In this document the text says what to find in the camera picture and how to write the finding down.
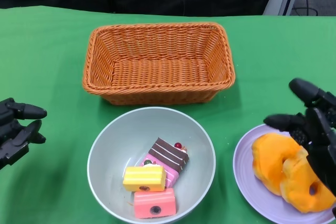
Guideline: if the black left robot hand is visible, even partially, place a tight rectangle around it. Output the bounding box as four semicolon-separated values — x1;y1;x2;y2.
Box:
0;98;48;171

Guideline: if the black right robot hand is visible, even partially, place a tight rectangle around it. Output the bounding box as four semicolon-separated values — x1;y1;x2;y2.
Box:
263;78;336;198

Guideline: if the orange striped croissant bread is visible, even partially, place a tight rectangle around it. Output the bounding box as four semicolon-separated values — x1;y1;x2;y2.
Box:
279;147;336;214
251;133;309;196

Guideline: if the grey-green bowl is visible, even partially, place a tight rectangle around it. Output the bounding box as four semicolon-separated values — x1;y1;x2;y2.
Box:
87;106;217;222

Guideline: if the lavender plate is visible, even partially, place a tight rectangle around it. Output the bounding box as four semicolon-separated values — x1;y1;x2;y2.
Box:
233;123;336;224

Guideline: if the yellow cake block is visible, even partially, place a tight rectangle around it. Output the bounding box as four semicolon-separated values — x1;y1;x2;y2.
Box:
122;164;167;193

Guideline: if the chocolate layered cake slice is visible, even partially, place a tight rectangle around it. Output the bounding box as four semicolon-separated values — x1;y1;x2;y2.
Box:
148;137;190;175

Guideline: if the orange wicker basket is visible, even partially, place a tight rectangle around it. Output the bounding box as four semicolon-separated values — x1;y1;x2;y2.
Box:
82;22;235;106

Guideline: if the pink cake block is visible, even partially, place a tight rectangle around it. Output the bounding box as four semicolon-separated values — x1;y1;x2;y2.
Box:
133;188;177;220

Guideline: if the pink layered cake slice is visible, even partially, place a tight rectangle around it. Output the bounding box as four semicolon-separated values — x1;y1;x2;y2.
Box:
140;155;182;189

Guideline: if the green tablecloth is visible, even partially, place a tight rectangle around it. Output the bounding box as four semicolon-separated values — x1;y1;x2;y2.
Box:
0;5;336;224

